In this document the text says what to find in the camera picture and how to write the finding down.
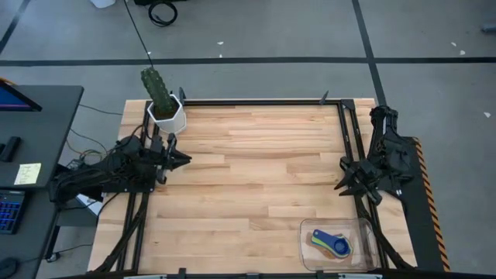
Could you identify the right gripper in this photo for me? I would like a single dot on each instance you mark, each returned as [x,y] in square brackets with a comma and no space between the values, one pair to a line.
[366,174]

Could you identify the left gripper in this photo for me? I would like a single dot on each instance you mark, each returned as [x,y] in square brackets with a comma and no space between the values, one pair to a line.
[166,159]

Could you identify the dark blue measuring cup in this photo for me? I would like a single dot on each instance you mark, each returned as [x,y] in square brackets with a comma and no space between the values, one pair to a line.
[341,246]

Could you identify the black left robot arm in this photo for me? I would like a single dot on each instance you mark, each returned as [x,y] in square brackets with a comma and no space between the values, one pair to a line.
[97,170]

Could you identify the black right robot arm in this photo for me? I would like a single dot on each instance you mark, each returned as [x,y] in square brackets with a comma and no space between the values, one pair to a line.
[387,147]

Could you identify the clear plastic basket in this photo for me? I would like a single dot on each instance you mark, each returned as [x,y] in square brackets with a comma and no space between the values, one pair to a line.
[364,248]

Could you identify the black hazard-striped platform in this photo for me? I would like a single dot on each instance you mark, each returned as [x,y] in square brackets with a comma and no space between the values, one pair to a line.
[410,217]

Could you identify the green cactus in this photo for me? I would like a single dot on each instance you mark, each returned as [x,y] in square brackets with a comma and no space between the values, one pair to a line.
[155,89]

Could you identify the black desk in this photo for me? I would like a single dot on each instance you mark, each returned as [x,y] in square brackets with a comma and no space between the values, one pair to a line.
[50,128]

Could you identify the yellow sticky note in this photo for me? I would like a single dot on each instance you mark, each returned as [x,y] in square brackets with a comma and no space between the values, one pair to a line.
[27,174]

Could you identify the small black box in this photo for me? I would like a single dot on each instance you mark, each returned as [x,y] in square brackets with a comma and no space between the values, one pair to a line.
[9,149]

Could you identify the white round object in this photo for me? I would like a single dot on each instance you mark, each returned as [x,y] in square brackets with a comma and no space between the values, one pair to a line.
[102,3]

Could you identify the computer monitor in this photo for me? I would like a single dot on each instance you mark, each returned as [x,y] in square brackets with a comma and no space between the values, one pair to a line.
[11,101]

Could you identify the backlit keyboard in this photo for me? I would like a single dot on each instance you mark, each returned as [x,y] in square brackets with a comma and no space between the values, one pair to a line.
[9,213]

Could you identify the black computer mouse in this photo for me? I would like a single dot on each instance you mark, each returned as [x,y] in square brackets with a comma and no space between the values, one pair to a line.
[7,267]

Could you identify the small grey object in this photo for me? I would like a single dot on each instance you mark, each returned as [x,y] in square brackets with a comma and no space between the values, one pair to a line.
[489,28]

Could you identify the black frame bracket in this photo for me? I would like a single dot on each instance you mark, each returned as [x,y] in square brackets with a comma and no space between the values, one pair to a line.
[181,96]
[324,97]

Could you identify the black aluminium table frame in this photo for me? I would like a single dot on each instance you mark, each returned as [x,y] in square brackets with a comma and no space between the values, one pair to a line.
[271,102]

